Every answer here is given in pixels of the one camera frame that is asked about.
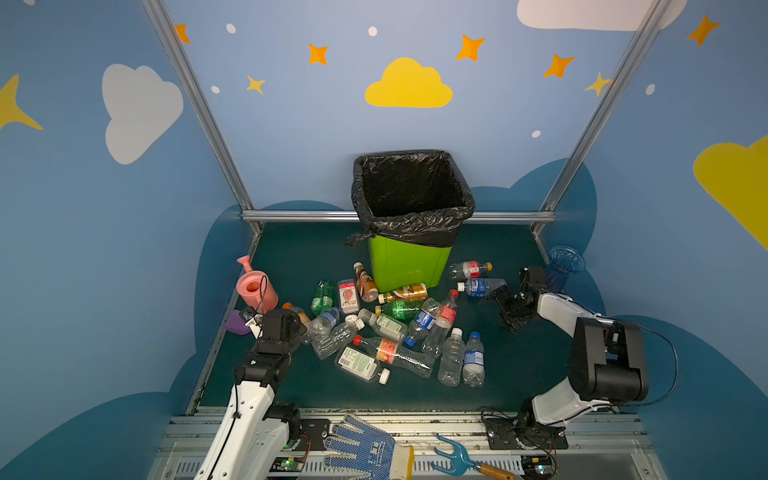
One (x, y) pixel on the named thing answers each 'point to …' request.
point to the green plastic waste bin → (395, 264)
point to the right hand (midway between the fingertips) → (495, 303)
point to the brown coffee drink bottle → (367, 287)
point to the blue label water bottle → (473, 371)
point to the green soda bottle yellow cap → (405, 310)
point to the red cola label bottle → (444, 321)
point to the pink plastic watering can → (255, 288)
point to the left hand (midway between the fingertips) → (287, 327)
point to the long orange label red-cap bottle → (399, 356)
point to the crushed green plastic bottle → (323, 299)
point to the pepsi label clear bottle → (324, 324)
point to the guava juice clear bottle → (348, 296)
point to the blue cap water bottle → (423, 322)
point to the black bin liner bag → (412, 196)
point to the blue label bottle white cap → (480, 287)
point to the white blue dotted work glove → (379, 458)
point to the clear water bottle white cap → (450, 369)
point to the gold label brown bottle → (414, 292)
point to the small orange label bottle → (302, 313)
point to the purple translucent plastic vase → (563, 260)
